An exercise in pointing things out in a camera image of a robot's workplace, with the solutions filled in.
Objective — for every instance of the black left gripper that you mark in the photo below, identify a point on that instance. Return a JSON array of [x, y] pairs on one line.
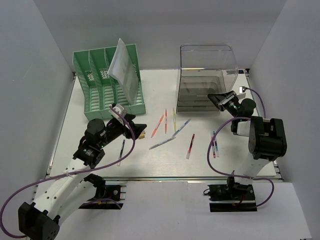
[[137, 128]]

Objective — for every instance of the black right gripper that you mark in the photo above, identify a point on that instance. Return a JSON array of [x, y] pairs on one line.
[[221, 100]]

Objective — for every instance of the clear acrylic drawer cabinet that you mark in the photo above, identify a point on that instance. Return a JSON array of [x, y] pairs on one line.
[[205, 68]]

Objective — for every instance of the clear plastic document folder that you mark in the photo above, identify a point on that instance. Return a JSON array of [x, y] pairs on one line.
[[122, 69]]

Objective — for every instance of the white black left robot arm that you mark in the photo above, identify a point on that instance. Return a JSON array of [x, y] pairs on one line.
[[41, 219]]

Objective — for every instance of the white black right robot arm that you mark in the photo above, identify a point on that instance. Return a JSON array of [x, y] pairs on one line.
[[266, 137]]

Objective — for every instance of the orange pen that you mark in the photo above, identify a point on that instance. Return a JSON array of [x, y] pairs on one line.
[[157, 126]]

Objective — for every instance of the red pink pen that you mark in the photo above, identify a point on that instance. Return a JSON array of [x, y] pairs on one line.
[[165, 121]]

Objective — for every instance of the grey clear pen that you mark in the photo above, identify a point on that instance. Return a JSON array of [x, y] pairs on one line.
[[162, 142]]

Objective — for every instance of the yellow pen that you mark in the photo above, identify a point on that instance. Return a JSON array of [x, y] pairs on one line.
[[174, 119]]

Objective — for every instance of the dark blue pen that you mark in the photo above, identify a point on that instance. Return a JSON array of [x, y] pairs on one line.
[[121, 152]]

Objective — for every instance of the light blue pen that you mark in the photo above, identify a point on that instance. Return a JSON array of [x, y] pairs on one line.
[[180, 128]]

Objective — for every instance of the green file organizer rack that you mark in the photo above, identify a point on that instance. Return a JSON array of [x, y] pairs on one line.
[[99, 89]]

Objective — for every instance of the dark red pen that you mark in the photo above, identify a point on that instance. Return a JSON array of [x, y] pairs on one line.
[[190, 146]]

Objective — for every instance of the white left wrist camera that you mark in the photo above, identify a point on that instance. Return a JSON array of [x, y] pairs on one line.
[[117, 111]]

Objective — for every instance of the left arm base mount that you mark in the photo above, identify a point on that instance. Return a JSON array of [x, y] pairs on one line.
[[107, 196]]

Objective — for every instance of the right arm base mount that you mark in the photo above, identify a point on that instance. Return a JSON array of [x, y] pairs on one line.
[[231, 197]]

